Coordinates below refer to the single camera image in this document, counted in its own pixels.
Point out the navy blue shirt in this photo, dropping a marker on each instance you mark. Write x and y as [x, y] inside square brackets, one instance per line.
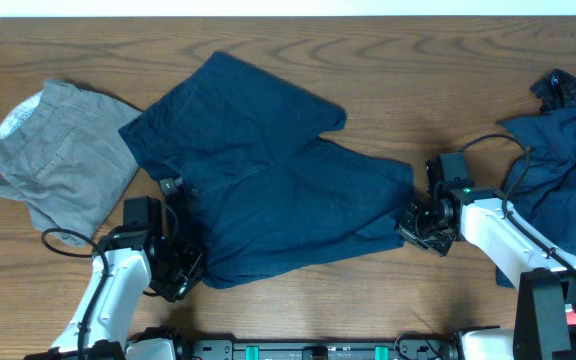
[546, 190]

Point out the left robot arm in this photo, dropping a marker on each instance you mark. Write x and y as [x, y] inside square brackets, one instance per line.
[145, 256]

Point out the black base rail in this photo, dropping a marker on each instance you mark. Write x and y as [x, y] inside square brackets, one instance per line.
[318, 351]

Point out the navy blue shorts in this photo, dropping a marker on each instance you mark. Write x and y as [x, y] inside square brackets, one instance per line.
[242, 158]

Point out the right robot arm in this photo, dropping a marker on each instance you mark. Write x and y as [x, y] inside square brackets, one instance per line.
[543, 274]

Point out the black patterned garment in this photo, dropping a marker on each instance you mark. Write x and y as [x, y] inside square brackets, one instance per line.
[556, 90]

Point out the grey folded shorts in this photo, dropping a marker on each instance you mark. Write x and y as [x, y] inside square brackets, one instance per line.
[61, 155]

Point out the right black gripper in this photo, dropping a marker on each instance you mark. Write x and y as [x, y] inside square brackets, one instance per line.
[406, 226]

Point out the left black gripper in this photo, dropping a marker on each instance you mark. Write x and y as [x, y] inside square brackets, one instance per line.
[194, 271]

